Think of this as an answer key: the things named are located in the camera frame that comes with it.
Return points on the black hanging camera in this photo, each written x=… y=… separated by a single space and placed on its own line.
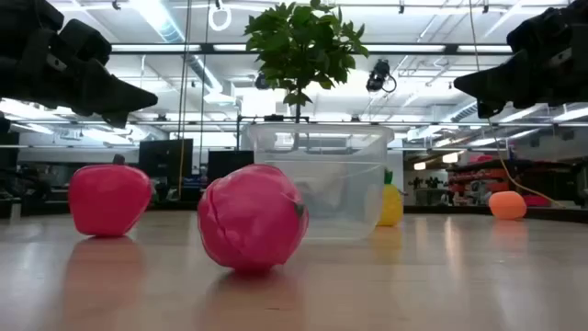
x=379 y=76

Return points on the yellow toy pineapple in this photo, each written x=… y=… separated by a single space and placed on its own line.
x=392 y=207

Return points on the red toy apple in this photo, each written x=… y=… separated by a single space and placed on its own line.
x=108 y=197

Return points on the black computer monitor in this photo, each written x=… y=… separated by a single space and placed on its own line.
x=165 y=158
x=229 y=165

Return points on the orange toy fruit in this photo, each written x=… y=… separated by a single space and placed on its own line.
x=507 y=205

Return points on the green artificial plant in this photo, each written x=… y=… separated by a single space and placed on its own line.
x=303 y=41

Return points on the storage shelf with bins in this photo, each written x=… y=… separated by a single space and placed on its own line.
x=473 y=177

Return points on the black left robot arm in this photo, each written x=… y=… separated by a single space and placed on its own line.
x=23 y=14

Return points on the clear plastic tupperware container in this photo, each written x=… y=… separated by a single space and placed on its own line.
x=344 y=151

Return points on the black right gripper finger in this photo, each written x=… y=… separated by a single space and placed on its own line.
x=505 y=94
x=505 y=69

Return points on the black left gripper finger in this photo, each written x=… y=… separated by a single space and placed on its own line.
x=115 y=103
x=115 y=83

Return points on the red toy tomato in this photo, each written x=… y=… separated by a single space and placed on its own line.
x=248 y=220

